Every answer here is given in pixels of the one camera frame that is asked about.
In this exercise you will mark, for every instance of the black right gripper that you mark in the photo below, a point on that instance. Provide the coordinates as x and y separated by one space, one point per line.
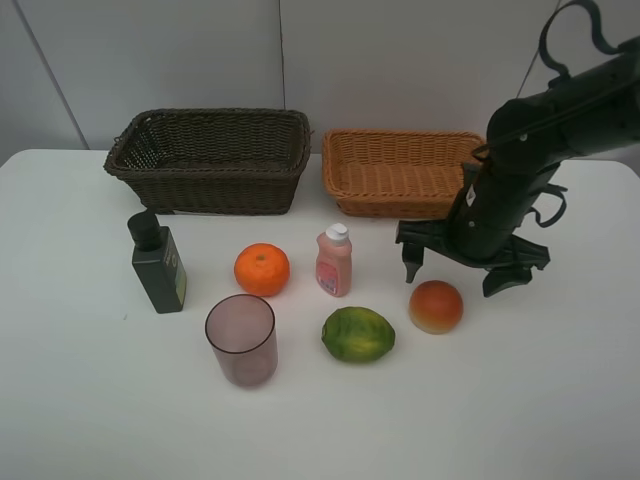
479 229

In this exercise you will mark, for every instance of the red-orange peach fruit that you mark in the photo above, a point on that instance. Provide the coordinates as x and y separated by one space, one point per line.
436 307

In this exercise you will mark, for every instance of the green lime fruit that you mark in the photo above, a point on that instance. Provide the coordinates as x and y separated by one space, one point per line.
357 335

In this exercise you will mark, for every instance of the pink squeeze bottle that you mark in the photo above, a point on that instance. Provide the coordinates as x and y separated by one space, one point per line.
333 270

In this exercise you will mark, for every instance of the orange mandarin fruit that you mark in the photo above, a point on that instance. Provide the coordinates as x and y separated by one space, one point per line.
262 269

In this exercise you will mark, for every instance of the dark green pump bottle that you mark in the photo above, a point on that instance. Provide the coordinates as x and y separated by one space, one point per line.
157 263

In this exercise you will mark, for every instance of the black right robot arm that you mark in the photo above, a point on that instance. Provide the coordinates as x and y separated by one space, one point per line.
527 139

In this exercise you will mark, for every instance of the tan wicker basket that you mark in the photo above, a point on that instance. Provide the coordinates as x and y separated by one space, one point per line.
396 174

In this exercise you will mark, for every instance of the translucent purple plastic cup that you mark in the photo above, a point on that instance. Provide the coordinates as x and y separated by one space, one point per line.
241 331

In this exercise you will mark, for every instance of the dark brown wicker basket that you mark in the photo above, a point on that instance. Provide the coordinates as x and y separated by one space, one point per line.
222 161

